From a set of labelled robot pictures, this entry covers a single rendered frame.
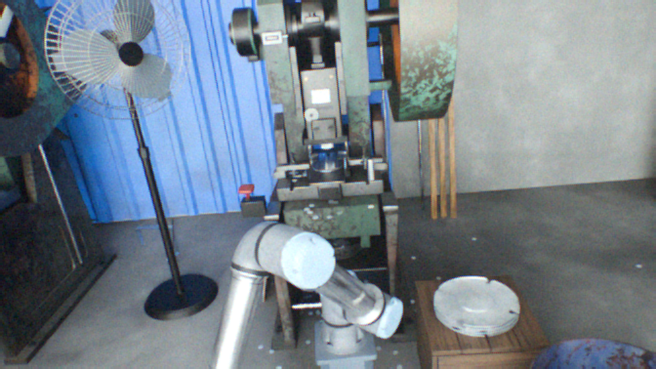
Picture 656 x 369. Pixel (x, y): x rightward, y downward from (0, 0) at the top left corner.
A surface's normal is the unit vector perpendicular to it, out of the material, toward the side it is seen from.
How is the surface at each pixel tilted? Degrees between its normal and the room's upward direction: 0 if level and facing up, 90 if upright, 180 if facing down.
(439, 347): 0
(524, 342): 0
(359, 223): 90
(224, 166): 90
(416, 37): 94
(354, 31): 90
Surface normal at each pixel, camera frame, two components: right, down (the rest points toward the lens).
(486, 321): -0.11, -0.91
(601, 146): -0.03, 0.40
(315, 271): 0.67, 0.13
